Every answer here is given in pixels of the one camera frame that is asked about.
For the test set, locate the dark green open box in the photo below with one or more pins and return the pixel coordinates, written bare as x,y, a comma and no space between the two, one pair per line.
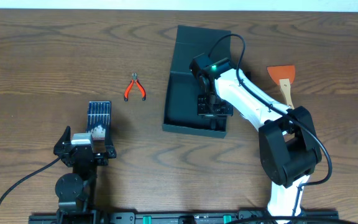
180,114

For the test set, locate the black yellow screwdriver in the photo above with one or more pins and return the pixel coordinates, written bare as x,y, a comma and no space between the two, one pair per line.
213,124

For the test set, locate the blue screwdriver bit set case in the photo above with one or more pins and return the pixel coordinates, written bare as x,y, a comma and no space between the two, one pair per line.
99,119

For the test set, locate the orange scraper wooden handle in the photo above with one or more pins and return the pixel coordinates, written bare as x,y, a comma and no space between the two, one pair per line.
283,76

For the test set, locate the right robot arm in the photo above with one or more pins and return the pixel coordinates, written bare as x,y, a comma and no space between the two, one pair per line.
288,151

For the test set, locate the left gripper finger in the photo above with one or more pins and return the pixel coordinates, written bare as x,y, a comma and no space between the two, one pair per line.
66,137
107,139

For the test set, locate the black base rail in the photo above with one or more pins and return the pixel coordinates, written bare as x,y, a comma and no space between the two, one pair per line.
150,218

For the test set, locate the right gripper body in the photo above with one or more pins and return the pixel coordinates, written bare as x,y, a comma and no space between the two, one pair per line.
214,106

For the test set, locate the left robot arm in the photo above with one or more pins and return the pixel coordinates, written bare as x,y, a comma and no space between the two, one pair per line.
76,190

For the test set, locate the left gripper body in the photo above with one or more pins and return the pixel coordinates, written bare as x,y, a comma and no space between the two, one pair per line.
83,154

